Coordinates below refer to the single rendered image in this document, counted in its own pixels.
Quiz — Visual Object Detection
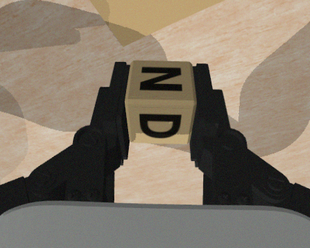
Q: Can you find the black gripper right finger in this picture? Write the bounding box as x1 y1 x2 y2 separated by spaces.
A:
189 63 310 217

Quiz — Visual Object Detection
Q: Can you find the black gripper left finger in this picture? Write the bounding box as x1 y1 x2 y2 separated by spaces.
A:
0 62 130 215

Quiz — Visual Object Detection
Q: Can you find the tan square mat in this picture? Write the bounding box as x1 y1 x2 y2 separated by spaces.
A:
90 0 224 47

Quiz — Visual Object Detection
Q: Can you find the tan letter block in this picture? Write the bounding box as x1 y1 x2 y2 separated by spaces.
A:
125 61 197 144

